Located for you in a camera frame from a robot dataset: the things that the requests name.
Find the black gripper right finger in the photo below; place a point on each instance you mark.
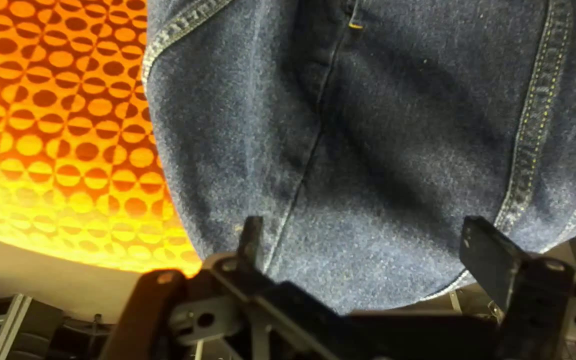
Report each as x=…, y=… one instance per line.
x=530, y=290

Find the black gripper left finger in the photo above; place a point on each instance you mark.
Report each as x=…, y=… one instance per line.
x=284, y=320

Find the blue denim jacket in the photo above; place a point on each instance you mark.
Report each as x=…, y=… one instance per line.
x=365, y=132

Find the orange fabric chair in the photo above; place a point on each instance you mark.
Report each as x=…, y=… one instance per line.
x=79, y=169

